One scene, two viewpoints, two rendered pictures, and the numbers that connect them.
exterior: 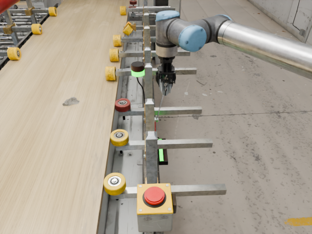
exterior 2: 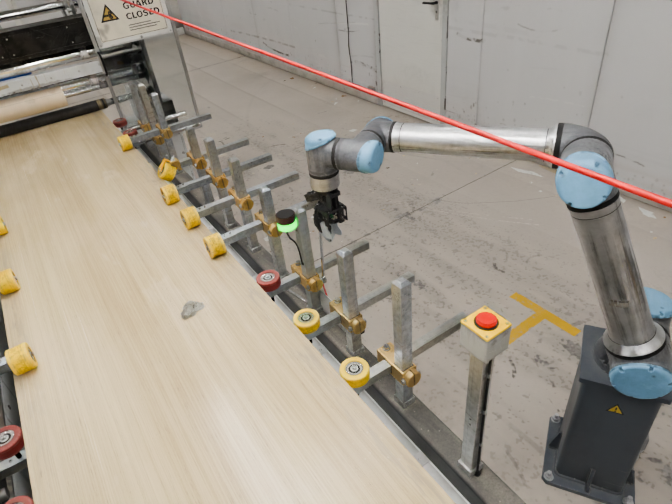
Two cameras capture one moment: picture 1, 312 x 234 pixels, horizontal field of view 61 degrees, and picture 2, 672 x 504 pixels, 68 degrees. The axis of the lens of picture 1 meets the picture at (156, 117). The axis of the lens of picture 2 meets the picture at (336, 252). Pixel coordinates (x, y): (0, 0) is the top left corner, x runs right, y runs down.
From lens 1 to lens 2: 65 cm
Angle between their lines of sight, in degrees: 22
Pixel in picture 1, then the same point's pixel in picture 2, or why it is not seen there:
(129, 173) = not seen: hidden behind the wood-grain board
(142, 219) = (490, 345)
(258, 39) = (447, 135)
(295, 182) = (480, 292)
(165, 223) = (505, 340)
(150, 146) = (404, 294)
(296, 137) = (448, 236)
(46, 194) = (286, 428)
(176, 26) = (346, 148)
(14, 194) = (245, 452)
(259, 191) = not seen: hidden behind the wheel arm
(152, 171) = (407, 326)
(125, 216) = not seen: hidden behind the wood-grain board
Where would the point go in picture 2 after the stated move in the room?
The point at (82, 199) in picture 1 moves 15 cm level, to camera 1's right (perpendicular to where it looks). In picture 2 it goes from (336, 407) to (386, 378)
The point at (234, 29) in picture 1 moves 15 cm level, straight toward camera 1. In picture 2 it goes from (411, 131) to (432, 152)
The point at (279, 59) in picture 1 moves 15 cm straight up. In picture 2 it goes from (480, 149) to (484, 94)
